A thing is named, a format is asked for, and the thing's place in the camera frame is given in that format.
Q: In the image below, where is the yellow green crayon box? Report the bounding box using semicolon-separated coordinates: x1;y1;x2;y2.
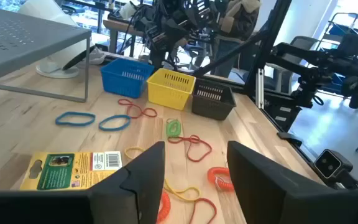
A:
19;151;123;191

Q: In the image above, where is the red rubber band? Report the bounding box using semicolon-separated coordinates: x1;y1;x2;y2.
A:
117;98;158;119
167;134;213;163
188;197;218;224

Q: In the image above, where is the orange coil wristband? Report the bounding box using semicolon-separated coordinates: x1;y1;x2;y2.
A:
155;191;172;224
207;167;235;192

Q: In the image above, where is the grey perforated metal shelf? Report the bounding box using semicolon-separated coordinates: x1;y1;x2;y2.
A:
0;4;92;103

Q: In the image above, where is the rack with blue bins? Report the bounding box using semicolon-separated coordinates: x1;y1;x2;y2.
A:
317;12;358;63

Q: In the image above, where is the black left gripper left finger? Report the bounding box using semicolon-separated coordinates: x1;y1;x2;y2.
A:
88;141;167;224

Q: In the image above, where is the black plastic basket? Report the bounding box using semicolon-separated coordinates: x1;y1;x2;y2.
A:
191;78;237;121

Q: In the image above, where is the grey office chair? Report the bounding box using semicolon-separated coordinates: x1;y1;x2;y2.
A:
264;35;321;94

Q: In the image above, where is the white cylindrical container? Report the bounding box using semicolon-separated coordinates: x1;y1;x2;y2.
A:
17;0;98;79

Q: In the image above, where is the yellow rubber band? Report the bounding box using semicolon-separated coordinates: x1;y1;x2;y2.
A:
124;146;201;202

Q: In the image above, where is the yellow plastic basket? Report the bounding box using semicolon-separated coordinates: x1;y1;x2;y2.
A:
146;68;196;111

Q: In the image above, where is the green coil wristband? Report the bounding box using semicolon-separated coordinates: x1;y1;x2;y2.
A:
165;119;182;138

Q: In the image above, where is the blue plastic basket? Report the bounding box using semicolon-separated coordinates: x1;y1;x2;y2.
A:
100;58;155;100

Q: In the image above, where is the blue rubber band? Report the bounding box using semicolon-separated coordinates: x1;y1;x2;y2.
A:
55;111;96;127
98;114;132;132

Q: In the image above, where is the person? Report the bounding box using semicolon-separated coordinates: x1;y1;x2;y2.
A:
211;0;262;78

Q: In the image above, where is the clear plastic bag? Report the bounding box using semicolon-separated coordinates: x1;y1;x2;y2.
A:
85;46;106;65

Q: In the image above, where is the black aluminium table frame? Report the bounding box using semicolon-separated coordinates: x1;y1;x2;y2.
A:
104;0;358;191

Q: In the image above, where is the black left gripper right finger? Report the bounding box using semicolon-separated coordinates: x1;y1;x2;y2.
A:
227;140;358;224

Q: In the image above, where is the wooden workbench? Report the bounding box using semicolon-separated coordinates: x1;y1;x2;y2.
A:
103;19;147;58

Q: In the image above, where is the small black depth camera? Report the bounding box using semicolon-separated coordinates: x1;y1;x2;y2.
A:
313;149;354;184

